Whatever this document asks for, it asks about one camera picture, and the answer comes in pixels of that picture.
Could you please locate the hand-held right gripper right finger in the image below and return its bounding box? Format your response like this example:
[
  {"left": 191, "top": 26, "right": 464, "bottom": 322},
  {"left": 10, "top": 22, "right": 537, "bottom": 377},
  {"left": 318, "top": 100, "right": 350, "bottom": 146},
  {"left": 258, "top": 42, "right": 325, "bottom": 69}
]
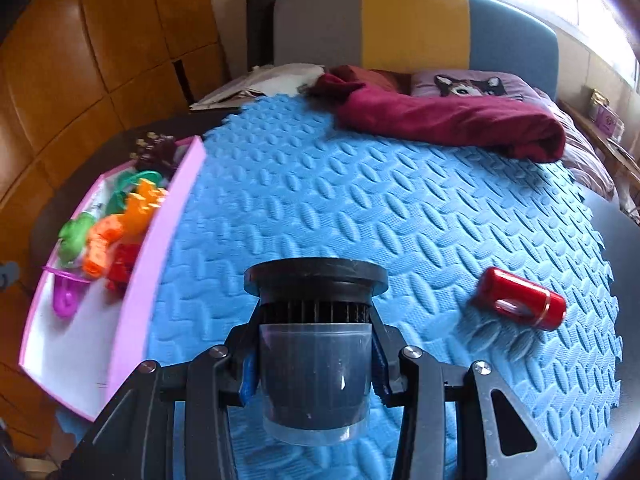
[{"left": 370, "top": 309, "right": 568, "bottom": 480}]

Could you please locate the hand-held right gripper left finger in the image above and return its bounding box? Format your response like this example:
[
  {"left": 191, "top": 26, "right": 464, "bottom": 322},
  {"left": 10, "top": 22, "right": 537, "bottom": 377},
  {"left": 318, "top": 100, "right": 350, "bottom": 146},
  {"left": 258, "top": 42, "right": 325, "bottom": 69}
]
[{"left": 65, "top": 307, "right": 262, "bottom": 480}]

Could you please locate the black filter with clear cup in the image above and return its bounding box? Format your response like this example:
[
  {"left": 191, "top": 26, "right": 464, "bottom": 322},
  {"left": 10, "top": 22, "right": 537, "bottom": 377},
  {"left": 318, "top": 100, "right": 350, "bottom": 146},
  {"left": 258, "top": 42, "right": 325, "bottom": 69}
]
[{"left": 243, "top": 257, "right": 390, "bottom": 447}]

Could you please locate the pink storage box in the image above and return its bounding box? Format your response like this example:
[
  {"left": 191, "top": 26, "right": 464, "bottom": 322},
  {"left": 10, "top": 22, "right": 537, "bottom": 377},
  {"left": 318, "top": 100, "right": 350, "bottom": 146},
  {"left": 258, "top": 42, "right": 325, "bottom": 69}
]
[{"left": 17, "top": 135, "right": 207, "bottom": 422}]

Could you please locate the red puzzle piece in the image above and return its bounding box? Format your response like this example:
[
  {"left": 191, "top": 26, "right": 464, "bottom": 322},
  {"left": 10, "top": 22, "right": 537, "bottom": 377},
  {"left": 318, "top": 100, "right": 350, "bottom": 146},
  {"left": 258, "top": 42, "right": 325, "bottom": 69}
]
[{"left": 105, "top": 242, "right": 142, "bottom": 293}]

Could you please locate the purple plastic toy cup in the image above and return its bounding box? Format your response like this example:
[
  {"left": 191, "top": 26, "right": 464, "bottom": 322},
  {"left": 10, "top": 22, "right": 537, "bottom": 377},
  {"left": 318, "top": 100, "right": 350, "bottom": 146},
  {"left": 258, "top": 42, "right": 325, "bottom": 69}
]
[{"left": 51, "top": 269, "right": 92, "bottom": 319}]

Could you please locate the orange toy block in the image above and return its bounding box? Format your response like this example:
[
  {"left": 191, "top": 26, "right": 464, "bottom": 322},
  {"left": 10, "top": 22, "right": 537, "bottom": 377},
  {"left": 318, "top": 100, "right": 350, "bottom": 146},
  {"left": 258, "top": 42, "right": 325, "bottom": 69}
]
[{"left": 82, "top": 215, "right": 126, "bottom": 279}]

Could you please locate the teal plastic toy cup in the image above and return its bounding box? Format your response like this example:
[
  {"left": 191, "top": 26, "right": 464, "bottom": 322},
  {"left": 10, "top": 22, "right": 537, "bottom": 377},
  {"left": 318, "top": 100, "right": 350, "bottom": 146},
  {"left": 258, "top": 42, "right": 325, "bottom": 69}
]
[{"left": 107, "top": 170, "right": 163, "bottom": 216}]

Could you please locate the green plastic toy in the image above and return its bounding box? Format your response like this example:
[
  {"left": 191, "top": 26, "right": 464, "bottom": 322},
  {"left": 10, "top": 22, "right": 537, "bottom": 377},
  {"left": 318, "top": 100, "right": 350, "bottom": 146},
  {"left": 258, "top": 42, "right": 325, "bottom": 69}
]
[{"left": 57, "top": 215, "right": 97, "bottom": 267}]

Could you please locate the shiny red bottle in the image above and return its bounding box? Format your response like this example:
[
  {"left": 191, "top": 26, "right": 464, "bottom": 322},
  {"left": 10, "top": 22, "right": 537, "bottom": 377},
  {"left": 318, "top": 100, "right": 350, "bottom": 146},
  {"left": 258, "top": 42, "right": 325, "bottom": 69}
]
[{"left": 470, "top": 266, "right": 567, "bottom": 332}]

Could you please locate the blue foam mat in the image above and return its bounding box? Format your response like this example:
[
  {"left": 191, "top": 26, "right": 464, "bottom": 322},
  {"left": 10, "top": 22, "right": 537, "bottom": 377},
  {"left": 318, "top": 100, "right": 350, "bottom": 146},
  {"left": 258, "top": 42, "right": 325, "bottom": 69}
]
[{"left": 55, "top": 95, "right": 623, "bottom": 480}]

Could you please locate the yellow-orange gear toy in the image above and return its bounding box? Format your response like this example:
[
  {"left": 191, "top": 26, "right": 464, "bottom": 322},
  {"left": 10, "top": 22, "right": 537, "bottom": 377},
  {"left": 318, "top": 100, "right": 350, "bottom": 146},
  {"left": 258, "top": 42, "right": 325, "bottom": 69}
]
[{"left": 125, "top": 179, "right": 167, "bottom": 232}]

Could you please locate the dark brown spiky toy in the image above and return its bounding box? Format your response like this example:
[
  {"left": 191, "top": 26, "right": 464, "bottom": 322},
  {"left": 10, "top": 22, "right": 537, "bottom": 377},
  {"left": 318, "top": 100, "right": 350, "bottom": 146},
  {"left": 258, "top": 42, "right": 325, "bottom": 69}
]
[{"left": 129, "top": 132, "right": 180, "bottom": 176}]

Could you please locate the maroon blanket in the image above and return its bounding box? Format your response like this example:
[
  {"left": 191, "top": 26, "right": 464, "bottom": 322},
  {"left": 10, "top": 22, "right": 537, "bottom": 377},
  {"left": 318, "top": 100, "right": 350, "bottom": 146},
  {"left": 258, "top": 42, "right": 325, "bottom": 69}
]
[{"left": 312, "top": 66, "right": 567, "bottom": 163}]

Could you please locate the pink duvet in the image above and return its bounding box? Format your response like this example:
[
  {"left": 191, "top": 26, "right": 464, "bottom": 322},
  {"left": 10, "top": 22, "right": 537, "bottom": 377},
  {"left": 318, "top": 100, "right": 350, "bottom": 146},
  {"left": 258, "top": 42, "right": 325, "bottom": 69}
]
[{"left": 532, "top": 87, "right": 616, "bottom": 201}]

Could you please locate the white cloth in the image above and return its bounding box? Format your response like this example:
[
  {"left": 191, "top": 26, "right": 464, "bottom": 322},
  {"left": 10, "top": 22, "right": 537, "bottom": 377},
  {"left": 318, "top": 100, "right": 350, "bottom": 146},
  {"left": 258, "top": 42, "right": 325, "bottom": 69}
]
[{"left": 190, "top": 63, "right": 326, "bottom": 111}]

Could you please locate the purple dog print pillow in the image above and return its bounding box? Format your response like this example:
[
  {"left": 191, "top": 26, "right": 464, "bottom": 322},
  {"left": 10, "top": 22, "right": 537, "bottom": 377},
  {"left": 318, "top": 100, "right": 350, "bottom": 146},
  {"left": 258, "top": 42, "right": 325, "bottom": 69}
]
[{"left": 410, "top": 70, "right": 538, "bottom": 102}]

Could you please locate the wooden side desk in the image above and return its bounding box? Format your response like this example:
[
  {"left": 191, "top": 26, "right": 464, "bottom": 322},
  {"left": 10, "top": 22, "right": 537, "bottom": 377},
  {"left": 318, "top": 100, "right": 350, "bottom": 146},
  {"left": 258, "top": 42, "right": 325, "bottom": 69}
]
[{"left": 557, "top": 97, "right": 640, "bottom": 211}]

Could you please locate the purple box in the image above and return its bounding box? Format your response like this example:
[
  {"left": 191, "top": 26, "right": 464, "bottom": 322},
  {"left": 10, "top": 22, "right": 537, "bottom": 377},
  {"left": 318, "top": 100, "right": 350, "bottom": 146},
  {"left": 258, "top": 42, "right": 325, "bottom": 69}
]
[{"left": 590, "top": 89, "right": 626, "bottom": 136}]

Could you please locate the grey yellow blue headboard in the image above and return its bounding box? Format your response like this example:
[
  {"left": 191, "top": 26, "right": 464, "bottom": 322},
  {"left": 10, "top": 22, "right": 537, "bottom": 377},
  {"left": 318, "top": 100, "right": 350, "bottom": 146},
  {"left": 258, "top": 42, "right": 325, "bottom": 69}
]
[{"left": 272, "top": 0, "right": 558, "bottom": 98}]

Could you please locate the wooden wardrobe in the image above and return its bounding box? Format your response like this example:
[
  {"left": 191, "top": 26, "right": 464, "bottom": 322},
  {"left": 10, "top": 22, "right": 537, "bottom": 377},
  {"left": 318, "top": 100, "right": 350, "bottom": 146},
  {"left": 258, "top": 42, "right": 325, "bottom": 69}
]
[{"left": 0, "top": 0, "right": 231, "bottom": 221}]

